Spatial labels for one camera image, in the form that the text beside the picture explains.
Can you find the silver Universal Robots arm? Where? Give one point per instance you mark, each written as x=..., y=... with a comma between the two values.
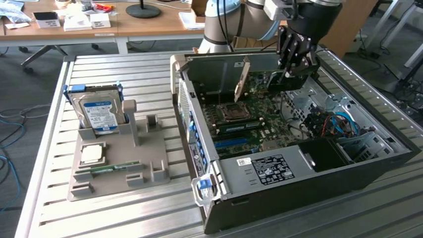
x=217, y=29

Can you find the red object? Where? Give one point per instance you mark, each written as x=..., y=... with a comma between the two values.
x=104, y=8

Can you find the black open PC case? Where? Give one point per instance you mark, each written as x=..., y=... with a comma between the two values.
x=297, y=198

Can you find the beige tape roll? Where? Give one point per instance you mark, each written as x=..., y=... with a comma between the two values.
x=62, y=3

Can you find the green graphics card black cooler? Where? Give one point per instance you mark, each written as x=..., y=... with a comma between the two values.
x=257, y=81

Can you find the grey parts rack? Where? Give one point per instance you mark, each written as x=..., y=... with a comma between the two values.
x=125, y=153

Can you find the wooden desk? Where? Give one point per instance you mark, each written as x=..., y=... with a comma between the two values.
x=49, y=34
x=148, y=27

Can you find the black round lamp base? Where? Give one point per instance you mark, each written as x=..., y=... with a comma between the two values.
x=142, y=11

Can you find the white labelled box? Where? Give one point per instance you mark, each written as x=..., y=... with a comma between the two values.
x=98, y=19

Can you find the perforated metal disk bay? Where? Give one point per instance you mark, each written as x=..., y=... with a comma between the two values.
x=299, y=99

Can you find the metal CPU socket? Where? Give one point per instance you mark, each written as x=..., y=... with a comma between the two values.
x=234, y=111

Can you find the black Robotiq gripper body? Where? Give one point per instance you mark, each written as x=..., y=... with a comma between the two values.
x=316, y=22

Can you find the grey chipset heatsink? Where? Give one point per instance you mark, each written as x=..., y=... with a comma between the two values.
x=271, y=146

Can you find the white paper card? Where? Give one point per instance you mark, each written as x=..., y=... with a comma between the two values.
x=16, y=25

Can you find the green Dell motherboard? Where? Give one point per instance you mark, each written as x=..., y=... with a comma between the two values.
x=273, y=129

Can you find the hard disk with blue caddy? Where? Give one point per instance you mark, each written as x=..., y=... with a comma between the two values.
x=98, y=114

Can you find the blue case latch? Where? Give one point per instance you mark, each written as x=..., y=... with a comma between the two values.
x=202, y=184

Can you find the grey power supply unit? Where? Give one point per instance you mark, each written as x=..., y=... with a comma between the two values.
x=230, y=173

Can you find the wooden cabinet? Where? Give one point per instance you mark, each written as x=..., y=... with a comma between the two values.
x=356, y=24

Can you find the slanted metal disk bay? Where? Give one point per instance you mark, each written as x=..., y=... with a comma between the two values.
x=363, y=148

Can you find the white flat box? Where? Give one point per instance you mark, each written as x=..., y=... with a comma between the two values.
x=77, y=24

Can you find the silver CPU chip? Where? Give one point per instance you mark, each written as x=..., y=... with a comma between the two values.
x=90, y=153

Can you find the black desk leg with casters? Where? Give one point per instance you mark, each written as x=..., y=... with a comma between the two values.
x=38, y=53

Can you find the blue expansion slot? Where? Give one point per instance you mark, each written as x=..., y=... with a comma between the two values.
x=230, y=143

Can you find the clear plastic bag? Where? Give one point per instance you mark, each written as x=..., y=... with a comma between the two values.
x=10, y=12

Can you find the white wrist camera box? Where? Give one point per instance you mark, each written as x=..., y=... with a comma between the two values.
x=273, y=10

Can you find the stack of papers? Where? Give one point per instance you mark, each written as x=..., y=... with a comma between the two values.
x=190, y=21

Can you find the white box black top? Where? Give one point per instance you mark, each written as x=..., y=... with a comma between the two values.
x=45, y=23

